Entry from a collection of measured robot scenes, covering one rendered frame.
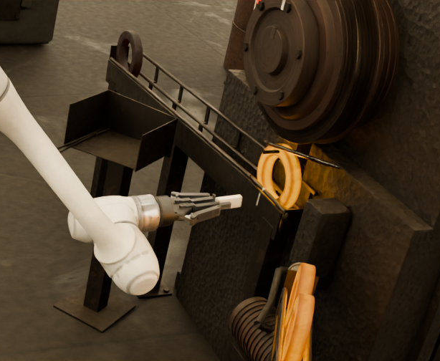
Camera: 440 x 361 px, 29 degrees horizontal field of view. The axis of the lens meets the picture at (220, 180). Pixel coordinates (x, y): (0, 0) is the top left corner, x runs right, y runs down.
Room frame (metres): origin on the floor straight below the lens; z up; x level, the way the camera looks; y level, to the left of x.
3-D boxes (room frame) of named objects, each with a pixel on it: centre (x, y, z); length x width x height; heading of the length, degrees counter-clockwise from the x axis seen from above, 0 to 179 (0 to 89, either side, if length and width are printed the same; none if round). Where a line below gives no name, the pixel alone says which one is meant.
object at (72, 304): (2.42, 0.33, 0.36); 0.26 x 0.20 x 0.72; 68
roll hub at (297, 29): (2.10, -0.06, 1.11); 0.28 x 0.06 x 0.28; 33
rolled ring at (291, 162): (2.15, -0.15, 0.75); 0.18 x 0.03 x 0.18; 32
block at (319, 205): (1.96, -0.29, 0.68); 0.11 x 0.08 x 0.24; 123
